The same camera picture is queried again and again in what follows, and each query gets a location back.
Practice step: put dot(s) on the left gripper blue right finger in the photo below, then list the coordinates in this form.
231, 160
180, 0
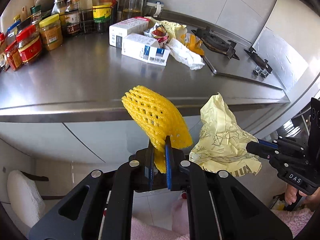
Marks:
169, 161

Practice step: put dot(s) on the brown glass sauce bottle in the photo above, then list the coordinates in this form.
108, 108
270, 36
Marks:
72, 17

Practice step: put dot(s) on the white box blue label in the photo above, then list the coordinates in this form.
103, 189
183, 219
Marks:
144, 49

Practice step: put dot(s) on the pale yellow plastic bag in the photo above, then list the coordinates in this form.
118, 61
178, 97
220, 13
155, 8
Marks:
222, 143

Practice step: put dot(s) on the yellow label oil bottle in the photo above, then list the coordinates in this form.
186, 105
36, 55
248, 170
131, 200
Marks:
102, 1

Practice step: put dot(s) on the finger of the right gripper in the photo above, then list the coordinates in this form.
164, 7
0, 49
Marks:
262, 148

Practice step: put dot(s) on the white crumpled plastic bag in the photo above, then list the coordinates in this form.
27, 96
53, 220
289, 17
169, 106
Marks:
183, 55

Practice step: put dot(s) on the small jar blue white lid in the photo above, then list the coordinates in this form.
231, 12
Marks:
153, 8

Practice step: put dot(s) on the white stool cushion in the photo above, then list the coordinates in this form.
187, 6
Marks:
24, 197

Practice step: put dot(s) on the white box pink top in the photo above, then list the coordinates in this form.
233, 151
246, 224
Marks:
123, 28

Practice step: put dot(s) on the yellow foam fruit net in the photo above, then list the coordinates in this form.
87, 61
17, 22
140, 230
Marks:
158, 118

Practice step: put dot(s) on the yellow lid sauce jar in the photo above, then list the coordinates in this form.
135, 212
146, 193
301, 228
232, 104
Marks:
51, 33

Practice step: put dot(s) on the orange yellow snack packet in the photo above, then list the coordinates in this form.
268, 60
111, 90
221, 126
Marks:
192, 42

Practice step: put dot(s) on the black gas stove burner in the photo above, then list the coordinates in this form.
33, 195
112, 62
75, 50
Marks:
215, 43

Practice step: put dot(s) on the chocolate pie snack wrapper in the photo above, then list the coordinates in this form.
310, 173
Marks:
158, 32

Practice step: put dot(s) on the black wire condiment rack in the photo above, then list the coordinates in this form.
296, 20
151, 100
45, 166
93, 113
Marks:
87, 23

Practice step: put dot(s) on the green lid spice jar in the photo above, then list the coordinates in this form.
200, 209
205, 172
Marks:
36, 15

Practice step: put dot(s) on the large red lid jar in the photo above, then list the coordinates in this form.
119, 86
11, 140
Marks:
29, 44

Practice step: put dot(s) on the small red lid jar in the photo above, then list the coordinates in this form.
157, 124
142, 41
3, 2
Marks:
13, 56

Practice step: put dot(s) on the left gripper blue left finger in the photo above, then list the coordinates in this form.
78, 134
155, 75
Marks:
150, 164

